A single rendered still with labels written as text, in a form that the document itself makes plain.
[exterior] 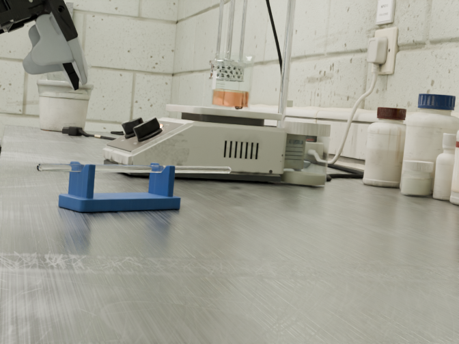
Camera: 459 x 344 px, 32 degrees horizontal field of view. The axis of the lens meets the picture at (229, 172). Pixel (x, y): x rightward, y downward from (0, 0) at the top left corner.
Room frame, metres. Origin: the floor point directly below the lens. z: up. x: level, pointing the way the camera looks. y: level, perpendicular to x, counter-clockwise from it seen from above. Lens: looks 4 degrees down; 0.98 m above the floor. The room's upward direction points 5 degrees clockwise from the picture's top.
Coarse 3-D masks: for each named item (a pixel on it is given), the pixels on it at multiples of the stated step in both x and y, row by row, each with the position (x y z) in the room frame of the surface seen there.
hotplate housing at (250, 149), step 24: (168, 120) 1.00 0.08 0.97; (192, 120) 0.99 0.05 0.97; (216, 120) 0.97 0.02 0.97; (240, 120) 0.98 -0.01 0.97; (168, 144) 0.92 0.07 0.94; (192, 144) 0.93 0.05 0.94; (216, 144) 0.94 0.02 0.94; (240, 144) 0.96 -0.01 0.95; (264, 144) 0.97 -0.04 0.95; (240, 168) 0.96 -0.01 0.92; (264, 168) 0.97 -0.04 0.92
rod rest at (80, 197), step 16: (80, 176) 0.60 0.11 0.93; (160, 176) 0.66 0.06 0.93; (80, 192) 0.60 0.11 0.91; (128, 192) 0.66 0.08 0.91; (144, 192) 0.67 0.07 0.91; (160, 192) 0.66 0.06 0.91; (80, 208) 0.59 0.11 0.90; (96, 208) 0.59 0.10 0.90; (112, 208) 0.60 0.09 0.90; (128, 208) 0.62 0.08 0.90; (144, 208) 0.63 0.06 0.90; (160, 208) 0.64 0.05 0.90; (176, 208) 0.65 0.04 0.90
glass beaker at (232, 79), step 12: (216, 48) 1.01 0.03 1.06; (216, 60) 1.00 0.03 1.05; (228, 60) 0.99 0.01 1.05; (240, 60) 0.99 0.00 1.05; (252, 60) 1.00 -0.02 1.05; (216, 72) 1.00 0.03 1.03; (228, 72) 0.99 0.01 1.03; (240, 72) 0.99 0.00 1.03; (252, 72) 1.01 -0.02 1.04; (216, 84) 1.00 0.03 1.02; (228, 84) 0.99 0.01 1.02; (240, 84) 0.99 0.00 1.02; (216, 96) 1.00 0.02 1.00; (228, 96) 0.99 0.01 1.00; (240, 96) 0.99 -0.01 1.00; (228, 108) 0.99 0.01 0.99; (240, 108) 0.99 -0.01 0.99
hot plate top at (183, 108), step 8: (168, 104) 1.03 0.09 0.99; (176, 104) 1.01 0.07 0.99; (184, 112) 0.97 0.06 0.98; (192, 112) 0.95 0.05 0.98; (200, 112) 0.94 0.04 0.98; (208, 112) 0.94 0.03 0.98; (216, 112) 0.95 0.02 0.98; (224, 112) 0.95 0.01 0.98; (232, 112) 0.96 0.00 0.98; (240, 112) 0.96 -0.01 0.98; (248, 112) 0.96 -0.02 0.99; (256, 112) 0.97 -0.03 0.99; (264, 112) 0.97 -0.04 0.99; (280, 120) 0.99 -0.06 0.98
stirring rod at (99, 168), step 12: (48, 168) 0.58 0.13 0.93; (60, 168) 0.59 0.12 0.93; (72, 168) 0.59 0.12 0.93; (96, 168) 0.61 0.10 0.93; (108, 168) 0.62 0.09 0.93; (120, 168) 0.63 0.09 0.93; (132, 168) 0.63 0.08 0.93; (144, 168) 0.64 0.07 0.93; (156, 168) 0.65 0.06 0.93; (180, 168) 0.67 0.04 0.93; (192, 168) 0.68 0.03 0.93; (204, 168) 0.69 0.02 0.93; (216, 168) 0.70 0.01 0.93; (228, 168) 0.71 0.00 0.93
